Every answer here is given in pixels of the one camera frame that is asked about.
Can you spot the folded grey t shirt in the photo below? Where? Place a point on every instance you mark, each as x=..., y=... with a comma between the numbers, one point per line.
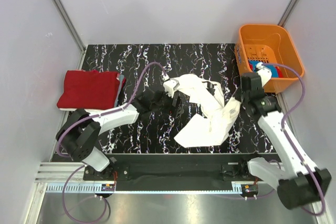
x=122, y=81

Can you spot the grey slotted cable duct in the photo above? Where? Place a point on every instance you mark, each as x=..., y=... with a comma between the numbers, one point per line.
x=125, y=188

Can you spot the blue t shirt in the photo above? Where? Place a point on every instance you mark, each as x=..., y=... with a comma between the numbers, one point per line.
x=253, y=66

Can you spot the red t shirt in basket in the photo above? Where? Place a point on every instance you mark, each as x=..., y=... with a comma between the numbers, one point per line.
x=279, y=73

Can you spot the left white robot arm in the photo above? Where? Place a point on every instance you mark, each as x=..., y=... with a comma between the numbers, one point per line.
x=78, y=136

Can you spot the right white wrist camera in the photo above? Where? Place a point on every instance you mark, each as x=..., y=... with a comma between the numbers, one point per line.
x=264, y=73

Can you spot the white t shirt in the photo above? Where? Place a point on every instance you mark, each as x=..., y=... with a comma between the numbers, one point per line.
x=212, y=128
x=68, y=109

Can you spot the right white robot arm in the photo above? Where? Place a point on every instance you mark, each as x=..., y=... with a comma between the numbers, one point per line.
x=301, y=182

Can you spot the orange plastic basket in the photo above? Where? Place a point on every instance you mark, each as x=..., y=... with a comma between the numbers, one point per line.
x=273, y=45

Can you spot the folded white t shirt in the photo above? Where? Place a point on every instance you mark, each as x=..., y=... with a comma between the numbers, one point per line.
x=68, y=109

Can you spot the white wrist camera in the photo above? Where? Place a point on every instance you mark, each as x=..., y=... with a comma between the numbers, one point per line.
x=264, y=73
x=170, y=85

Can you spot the folded red t shirt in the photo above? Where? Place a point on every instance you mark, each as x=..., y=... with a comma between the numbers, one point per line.
x=91, y=90

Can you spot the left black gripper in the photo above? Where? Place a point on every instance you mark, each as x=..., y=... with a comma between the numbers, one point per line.
x=170, y=108

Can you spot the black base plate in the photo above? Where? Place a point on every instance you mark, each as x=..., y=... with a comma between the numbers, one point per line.
x=176, y=169

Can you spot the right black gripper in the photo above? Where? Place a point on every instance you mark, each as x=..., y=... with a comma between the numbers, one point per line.
x=237, y=96

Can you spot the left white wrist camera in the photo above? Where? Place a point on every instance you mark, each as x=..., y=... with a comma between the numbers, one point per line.
x=170, y=85

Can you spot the left corner aluminium post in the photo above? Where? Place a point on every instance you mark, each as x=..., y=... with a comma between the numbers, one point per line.
x=71, y=28

